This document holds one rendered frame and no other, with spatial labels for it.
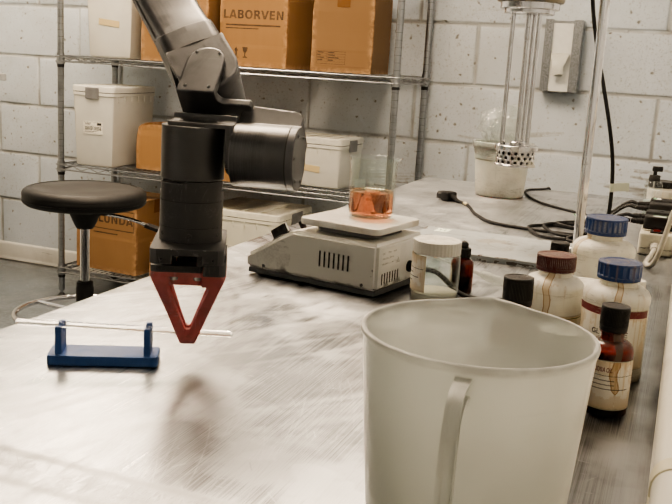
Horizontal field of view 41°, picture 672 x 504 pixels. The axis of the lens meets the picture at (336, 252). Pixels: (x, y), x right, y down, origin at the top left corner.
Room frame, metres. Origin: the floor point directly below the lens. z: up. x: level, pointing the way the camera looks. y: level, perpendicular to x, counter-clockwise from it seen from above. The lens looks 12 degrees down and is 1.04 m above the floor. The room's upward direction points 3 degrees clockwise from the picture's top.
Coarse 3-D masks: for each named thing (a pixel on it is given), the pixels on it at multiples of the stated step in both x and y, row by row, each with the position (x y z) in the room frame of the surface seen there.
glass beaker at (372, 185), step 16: (352, 160) 1.17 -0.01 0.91; (368, 160) 1.15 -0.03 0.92; (384, 160) 1.15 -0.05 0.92; (400, 160) 1.17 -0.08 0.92; (352, 176) 1.17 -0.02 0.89; (368, 176) 1.15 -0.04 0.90; (384, 176) 1.15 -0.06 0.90; (352, 192) 1.16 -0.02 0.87; (368, 192) 1.15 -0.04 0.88; (384, 192) 1.15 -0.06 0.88; (352, 208) 1.16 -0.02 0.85; (368, 208) 1.15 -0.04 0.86; (384, 208) 1.16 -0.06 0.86
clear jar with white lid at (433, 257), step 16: (416, 240) 1.09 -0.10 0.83; (432, 240) 1.09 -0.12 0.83; (448, 240) 1.10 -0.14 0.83; (416, 256) 1.08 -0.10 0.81; (432, 256) 1.07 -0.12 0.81; (448, 256) 1.07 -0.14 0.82; (416, 272) 1.08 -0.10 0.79; (432, 272) 1.07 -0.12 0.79; (448, 272) 1.07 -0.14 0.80; (416, 288) 1.08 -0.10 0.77; (432, 288) 1.07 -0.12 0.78; (448, 288) 1.07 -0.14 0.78
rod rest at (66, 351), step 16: (64, 320) 0.82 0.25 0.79; (64, 336) 0.81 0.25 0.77; (144, 336) 0.80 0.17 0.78; (48, 352) 0.80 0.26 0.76; (64, 352) 0.80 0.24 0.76; (80, 352) 0.80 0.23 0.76; (96, 352) 0.81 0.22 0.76; (112, 352) 0.81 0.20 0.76; (128, 352) 0.81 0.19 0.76; (144, 352) 0.80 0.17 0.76
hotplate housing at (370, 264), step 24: (288, 240) 1.16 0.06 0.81; (312, 240) 1.14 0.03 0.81; (336, 240) 1.13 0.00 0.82; (360, 240) 1.11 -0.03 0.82; (384, 240) 1.12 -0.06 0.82; (408, 240) 1.16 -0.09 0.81; (264, 264) 1.18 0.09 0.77; (288, 264) 1.16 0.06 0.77; (312, 264) 1.14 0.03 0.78; (336, 264) 1.12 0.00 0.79; (360, 264) 1.10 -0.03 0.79; (384, 264) 1.11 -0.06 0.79; (408, 264) 1.16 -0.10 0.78; (336, 288) 1.12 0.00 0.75; (360, 288) 1.11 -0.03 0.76; (384, 288) 1.12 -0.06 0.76
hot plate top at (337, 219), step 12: (312, 216) 1.16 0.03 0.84; (324, 216) 1.17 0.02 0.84; (336, 216) 1.18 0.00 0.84; (396, 216) 1.20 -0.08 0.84; (336, 228) 1.13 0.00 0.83; (348, 228) 1.12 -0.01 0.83; (360, 228) 1.11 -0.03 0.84; (372, 228) 1.10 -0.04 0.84; (384, 228) 1.11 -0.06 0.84; (396, 228) 1.14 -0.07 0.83
